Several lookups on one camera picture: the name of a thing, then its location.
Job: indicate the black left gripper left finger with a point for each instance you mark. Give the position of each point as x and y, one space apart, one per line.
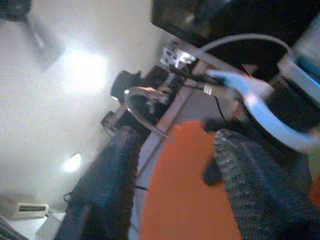
105 190

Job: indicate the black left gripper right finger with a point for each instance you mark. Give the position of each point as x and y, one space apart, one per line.
262 195

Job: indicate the orange plastic bowl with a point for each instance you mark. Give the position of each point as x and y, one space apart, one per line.
180 190

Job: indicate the white vented box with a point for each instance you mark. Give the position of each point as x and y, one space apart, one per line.
27 208

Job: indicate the clear glass dish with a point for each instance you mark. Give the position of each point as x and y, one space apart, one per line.
128 106

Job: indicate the large black appliance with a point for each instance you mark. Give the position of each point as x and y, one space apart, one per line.
225 15

